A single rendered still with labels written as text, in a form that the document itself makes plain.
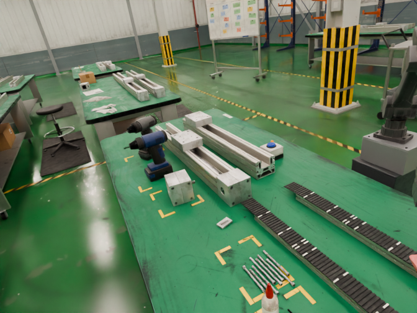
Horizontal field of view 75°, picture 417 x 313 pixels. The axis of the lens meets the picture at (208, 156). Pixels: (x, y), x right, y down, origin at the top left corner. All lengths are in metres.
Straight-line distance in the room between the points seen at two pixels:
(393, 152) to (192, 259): 0.87
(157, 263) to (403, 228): 0.76
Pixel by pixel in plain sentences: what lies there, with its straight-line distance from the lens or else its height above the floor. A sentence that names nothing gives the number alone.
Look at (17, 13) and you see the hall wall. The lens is 15.96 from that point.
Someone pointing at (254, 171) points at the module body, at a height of 0.81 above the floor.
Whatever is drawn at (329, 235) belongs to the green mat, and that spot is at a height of 0.78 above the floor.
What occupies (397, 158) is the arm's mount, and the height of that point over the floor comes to 0.84.
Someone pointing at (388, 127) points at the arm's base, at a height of 0.94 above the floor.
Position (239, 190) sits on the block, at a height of 0.84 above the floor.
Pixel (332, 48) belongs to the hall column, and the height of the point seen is 0.86.
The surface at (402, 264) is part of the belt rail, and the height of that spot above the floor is 0.79.
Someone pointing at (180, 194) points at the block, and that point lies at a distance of 1.08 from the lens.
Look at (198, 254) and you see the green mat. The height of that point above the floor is 0.78.
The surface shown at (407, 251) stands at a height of 0.81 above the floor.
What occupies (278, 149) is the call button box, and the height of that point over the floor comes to 0.83.
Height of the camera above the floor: 1.42
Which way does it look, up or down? 27 degrees down
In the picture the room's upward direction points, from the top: 9 degrees counter-clockwise
